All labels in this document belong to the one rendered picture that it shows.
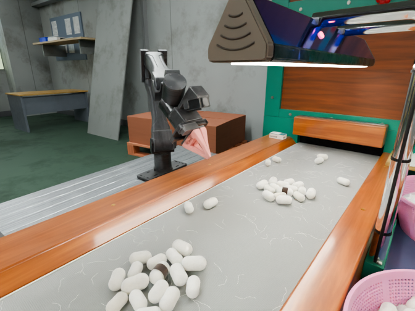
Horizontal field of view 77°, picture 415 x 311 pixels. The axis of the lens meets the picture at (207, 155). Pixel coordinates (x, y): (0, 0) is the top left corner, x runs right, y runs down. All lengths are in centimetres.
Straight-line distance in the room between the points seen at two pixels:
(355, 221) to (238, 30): 41
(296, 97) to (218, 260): 82
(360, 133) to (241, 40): 76
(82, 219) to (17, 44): 691
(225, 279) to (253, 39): 32
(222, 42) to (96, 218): 39
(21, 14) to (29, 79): 135
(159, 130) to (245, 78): 264
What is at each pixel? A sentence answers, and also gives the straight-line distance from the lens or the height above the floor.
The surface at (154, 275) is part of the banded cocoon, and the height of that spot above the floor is 76.
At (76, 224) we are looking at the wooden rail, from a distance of 54.
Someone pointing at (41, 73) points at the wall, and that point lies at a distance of 748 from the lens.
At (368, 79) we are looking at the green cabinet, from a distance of 106.
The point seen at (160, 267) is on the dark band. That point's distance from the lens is 41.
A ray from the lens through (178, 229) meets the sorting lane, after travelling 52.
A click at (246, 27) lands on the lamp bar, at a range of 31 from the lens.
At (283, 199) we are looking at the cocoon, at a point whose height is 76.
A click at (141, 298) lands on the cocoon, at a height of 76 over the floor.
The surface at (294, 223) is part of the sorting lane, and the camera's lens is 56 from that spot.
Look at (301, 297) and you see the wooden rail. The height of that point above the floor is 77.
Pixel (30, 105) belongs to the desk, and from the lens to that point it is 545.
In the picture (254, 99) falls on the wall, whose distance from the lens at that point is 342.
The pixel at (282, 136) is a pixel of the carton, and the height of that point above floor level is 78.
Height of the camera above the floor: 103
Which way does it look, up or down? 18 degrees down
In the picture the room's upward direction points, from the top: straight up
